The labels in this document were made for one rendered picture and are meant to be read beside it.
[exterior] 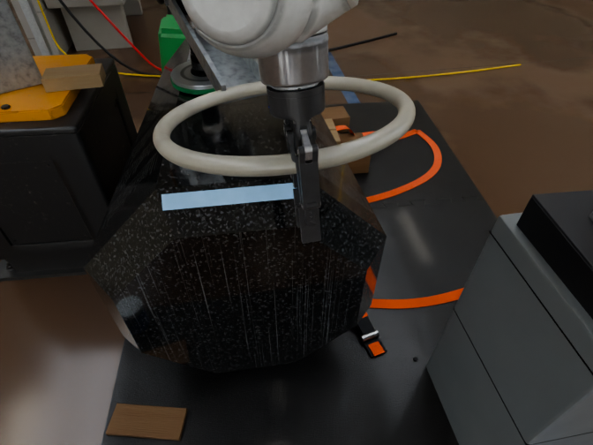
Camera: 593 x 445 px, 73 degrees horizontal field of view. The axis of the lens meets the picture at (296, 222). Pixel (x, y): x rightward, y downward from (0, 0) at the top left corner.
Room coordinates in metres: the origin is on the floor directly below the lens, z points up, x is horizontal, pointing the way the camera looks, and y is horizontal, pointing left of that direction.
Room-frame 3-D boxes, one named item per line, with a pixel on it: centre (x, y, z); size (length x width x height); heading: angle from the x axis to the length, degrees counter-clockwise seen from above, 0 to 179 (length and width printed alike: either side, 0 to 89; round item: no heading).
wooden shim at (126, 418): (0.51, 0.51, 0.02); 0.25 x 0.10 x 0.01; 86
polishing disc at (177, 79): (1.30, 0.31, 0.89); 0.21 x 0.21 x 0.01
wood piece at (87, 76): (1.45, 0.83, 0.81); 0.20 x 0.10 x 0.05; 104
